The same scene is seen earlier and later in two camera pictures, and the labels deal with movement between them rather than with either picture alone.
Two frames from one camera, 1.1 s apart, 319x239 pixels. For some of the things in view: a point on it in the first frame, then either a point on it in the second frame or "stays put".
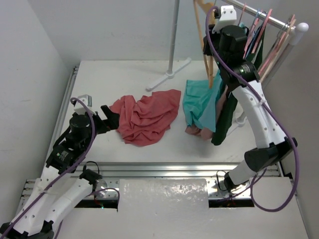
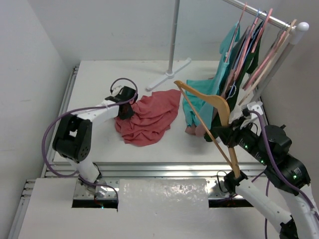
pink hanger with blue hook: [253, 26] stays put
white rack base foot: [169, 74] stays put
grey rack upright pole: [174, 36] stays put
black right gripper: [215, 36] to [228, 135]
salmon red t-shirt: [143, 121] stays put
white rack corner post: [295, 35] stays put
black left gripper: [100, 122] to [125, 109]
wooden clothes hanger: [202, 6] to [232, 154]
